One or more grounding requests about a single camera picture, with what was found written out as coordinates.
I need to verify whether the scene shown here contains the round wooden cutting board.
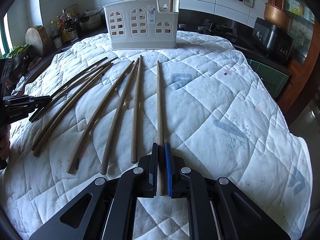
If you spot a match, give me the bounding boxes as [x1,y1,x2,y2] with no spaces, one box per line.
[25,25,50,57]

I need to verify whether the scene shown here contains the cooking oil bottle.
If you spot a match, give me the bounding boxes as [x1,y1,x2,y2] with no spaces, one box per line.
[59,9,72,43]

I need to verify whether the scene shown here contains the black gas stove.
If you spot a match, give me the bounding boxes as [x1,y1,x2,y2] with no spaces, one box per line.
[177,19,238,43]

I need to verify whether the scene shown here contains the grey dish rag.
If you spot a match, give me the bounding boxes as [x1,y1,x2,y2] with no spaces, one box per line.
[11,76,27,95]

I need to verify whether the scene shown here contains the person's left hand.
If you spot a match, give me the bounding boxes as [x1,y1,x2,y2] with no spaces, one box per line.
[0,125,11,160]

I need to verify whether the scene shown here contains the copper coloured pot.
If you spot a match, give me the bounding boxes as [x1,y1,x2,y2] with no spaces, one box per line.
[264,3,292,29]

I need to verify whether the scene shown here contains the white wall socket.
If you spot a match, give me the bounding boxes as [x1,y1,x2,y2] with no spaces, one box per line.
[243,0,254,8]

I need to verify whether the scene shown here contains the dark sauce bottle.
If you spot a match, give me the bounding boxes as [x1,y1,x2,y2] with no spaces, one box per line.
[51,20,62,49]

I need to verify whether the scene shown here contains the white plastic utensil holder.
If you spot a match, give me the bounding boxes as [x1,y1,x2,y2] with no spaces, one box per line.
[104,0,180,50]

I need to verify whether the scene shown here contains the wooden glass cabinet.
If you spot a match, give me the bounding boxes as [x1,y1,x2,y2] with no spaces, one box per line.
[268,0,319,125]

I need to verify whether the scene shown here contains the black rice cooker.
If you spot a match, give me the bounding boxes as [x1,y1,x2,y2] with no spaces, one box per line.
[252,17,293,62]

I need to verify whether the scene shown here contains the metal bowl of greens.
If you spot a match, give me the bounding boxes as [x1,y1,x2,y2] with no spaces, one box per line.
[6,44,33,68]

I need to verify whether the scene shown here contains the white quilted cloth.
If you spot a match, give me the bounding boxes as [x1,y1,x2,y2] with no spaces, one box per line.
[1,31,312,239]

